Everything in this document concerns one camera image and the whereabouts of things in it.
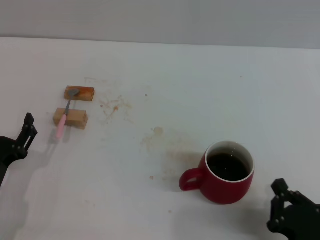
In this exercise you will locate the plain wooden block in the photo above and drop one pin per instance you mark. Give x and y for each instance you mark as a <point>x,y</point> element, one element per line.
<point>76,118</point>

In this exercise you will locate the orange stained wooden block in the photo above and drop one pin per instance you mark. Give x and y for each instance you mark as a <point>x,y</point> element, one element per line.
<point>86,93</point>

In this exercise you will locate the red ceramic coffee cup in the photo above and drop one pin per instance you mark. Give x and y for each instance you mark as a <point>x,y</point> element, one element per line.
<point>225,190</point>

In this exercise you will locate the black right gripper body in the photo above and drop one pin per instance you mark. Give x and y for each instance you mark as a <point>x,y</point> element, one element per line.
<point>305,222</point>

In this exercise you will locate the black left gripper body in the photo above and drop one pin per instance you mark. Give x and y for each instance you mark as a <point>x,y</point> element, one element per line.
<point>6,152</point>

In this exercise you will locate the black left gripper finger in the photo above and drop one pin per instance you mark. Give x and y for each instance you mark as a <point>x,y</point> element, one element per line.
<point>26,137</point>

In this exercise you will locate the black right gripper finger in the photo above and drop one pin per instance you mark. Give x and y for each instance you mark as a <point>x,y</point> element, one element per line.
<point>278,190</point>
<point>298,198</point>

